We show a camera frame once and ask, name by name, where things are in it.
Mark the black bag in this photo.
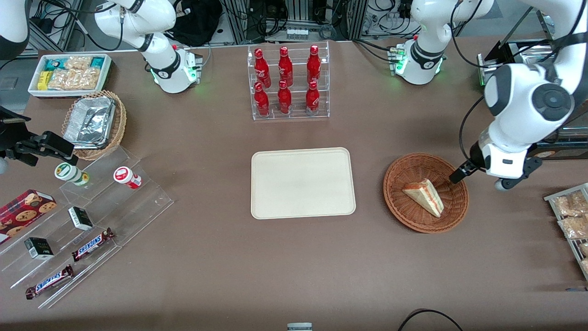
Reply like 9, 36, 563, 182
166, 0, 223, 47

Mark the black food warmer machine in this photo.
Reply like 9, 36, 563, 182
477, 39, 588, 160

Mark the red white yogurt cup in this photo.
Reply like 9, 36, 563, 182
113, 166, 142, 190

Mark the black floor cable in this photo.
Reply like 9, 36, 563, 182
397, 309, 464, 331

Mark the metal wire tray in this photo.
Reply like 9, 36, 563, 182
544, 183, 588, 281

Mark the large clear cracker bag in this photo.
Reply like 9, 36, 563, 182
48, 68, 101, 91

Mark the Snickers chocolate bar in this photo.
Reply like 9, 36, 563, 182
72, 228, 115, 263
25, 264, 74, 300

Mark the brown wicker basket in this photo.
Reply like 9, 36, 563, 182
383, 153, 469, 234

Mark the red plaid cookie box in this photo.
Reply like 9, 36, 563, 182
0, 189, 57, 244

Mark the small black carton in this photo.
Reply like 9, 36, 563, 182
68, 206, 94, 231
24, 237, 55, 260

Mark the clear acrylic step stand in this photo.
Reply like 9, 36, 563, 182
0, 146, 174, 309

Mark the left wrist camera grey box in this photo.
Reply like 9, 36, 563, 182
494, 155, 543, 191

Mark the white plastic snack bin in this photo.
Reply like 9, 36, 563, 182
28, 53, 113, 98

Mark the small clear cracker bag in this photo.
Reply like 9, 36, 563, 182
64, 56, 92, 70

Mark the light tan wicker basket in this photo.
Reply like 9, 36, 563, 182
61, 90, 127, 161

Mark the clear acrylic bottle rack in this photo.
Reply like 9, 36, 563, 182
247, 40, 330, 121

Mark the silver foil container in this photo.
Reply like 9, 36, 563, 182
63, 96, 116, 150

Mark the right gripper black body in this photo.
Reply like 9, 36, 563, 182
0, 106, 45, 153

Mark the triangle sandwich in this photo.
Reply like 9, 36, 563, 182
402, 178, 445, 218

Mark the green white yogurt cup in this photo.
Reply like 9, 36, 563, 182
54, 162, 90, 187

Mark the red cola bottle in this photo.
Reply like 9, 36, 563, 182
305, 80, 320, 113
254, 82, 270, 116
307, 45, 322, 85
254, 48, 271, 89
278, 46, 294, 87
277, 80, 293, 114

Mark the cream rectangular tray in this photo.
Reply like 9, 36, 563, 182
250, 147, 357, 220

